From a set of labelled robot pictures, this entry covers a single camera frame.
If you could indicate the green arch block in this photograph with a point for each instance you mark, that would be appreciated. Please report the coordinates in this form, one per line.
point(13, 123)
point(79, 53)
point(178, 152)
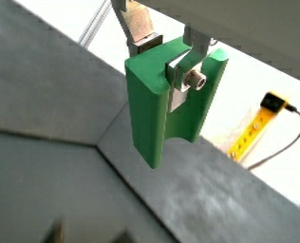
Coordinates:
point(155, 122)

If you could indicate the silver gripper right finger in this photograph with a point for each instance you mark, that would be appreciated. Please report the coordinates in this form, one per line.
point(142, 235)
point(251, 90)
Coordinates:
point(182, 70)

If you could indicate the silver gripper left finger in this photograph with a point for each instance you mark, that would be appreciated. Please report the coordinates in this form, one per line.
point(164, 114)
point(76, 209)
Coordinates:
point(134, 18)

